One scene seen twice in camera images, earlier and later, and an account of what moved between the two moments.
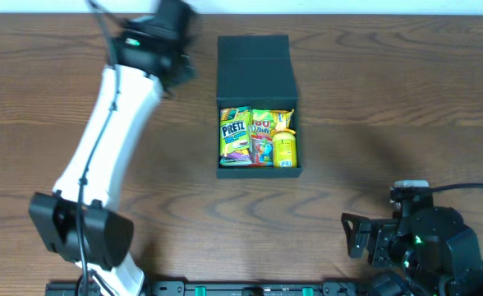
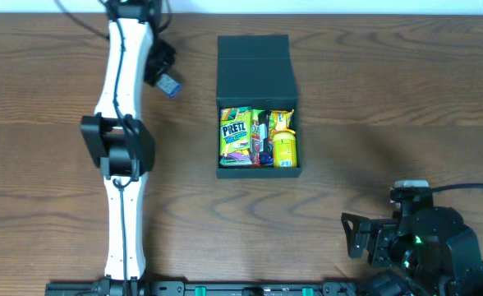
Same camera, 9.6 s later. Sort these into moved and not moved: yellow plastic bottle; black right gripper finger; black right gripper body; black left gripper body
Moved: black left gripper body
Not moved: black right gripper body; black right gripper finger; yellow plastic bottle
